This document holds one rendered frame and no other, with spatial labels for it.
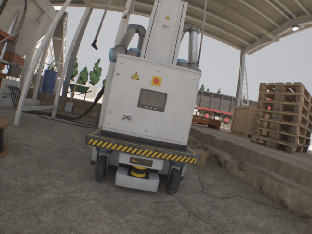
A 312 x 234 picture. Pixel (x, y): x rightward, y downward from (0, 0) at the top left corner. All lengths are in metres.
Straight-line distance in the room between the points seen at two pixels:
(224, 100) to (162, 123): 9.47
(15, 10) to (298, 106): 5.99
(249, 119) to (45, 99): 5.72
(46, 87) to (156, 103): 5.44
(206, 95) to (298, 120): 8.47
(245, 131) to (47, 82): 6.34
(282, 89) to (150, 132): 2.16
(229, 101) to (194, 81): 9.37
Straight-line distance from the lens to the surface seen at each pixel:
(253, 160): 1.72
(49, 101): 5.25
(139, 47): 2.15
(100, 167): 1.00
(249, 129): 4.18
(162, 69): 1.01
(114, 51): 1.65
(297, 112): 2.50
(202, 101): 10.39
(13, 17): 4.86
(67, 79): 6.99
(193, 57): 1.80
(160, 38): 1.56
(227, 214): 1.09
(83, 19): 3.58
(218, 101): 10.34
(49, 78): 6.16
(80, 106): 4.84
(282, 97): 2.63
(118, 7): 3.52
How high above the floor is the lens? 0.53
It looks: 2 degrees down
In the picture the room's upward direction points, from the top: 12 degrees clockwise
